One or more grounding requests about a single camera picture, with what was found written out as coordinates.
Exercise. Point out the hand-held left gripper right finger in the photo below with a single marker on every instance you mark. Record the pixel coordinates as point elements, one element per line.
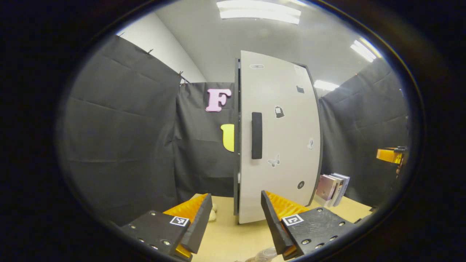
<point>271,225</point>

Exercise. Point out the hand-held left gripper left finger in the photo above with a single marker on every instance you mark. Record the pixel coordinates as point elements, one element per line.
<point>200,225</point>

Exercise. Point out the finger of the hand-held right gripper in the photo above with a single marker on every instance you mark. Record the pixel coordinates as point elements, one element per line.
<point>389,155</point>

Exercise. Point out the clear plastic bottle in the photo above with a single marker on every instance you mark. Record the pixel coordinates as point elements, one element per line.
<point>267,253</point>

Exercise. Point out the dark grey cabinet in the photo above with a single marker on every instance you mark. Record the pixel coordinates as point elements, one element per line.
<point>236,171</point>

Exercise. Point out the light grey cabinet door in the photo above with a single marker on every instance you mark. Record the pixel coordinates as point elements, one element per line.
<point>295,125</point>

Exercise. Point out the pale yellow soft object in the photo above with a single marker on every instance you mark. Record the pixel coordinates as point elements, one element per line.
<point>213,214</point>

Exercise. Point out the lavender spine book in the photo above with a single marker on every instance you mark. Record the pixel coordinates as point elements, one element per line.
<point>344,185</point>

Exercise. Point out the ceiling light panel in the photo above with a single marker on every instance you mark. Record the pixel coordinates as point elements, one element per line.
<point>326,85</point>
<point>258,11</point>
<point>364,49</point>

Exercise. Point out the black backdrop cloth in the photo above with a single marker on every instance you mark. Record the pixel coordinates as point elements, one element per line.
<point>120,145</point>

